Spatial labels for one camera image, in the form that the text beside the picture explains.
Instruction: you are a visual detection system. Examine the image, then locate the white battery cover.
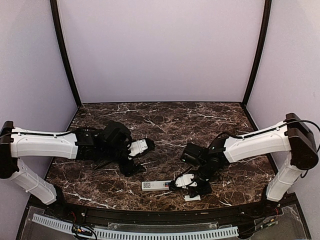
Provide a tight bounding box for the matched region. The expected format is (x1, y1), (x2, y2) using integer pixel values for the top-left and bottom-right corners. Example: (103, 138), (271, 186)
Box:
(184, 195), (201, 202)

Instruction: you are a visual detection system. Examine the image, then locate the white remote control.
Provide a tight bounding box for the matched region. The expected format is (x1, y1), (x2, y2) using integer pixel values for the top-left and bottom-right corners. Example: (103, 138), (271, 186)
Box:
(141, 180), (171, 192)

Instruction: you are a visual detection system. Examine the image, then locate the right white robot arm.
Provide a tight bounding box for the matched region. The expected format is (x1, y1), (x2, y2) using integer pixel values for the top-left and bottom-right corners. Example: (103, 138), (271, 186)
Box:
(173, 113), (320, 217)

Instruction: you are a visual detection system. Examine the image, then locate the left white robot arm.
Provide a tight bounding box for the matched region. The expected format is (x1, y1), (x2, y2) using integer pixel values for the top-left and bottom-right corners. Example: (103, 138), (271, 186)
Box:
(0, 121), (155, 218)

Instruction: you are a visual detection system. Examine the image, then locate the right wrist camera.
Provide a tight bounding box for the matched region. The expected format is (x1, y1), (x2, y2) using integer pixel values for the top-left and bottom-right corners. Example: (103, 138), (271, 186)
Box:
(169, 173), (198, 191)

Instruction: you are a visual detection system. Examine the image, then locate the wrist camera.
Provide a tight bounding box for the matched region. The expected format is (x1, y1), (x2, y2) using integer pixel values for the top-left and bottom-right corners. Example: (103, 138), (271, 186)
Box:
(169, 173), (198, 191)
(128, 138), (156, 159)

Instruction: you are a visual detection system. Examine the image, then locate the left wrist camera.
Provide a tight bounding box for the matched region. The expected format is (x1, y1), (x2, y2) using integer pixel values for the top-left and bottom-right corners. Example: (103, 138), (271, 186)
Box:
(128, 138), (156, 159)

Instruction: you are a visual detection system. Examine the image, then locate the white slotted cable duct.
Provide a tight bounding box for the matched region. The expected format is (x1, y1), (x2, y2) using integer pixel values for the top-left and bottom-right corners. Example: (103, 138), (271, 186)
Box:
(32, 213), (239, 240)

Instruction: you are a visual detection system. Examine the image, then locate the black front rail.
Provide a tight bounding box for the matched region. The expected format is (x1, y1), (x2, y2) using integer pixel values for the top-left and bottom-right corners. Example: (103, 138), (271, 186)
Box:
(45, 193), (300, 226)

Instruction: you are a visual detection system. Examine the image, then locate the left black frame post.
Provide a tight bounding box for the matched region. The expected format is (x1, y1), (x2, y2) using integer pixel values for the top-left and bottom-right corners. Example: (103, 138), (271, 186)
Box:
(49, 0), (82, 108)

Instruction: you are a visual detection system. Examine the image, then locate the black frame post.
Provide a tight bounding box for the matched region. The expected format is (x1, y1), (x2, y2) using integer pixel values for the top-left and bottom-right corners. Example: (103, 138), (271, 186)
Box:
(49, 0), (82, 108)
(241, 0), (272, 109)

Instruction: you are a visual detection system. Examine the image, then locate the right black frame post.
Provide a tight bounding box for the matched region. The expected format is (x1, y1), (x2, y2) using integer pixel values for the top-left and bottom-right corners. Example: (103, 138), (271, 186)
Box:
(241, 0), (272, 109)

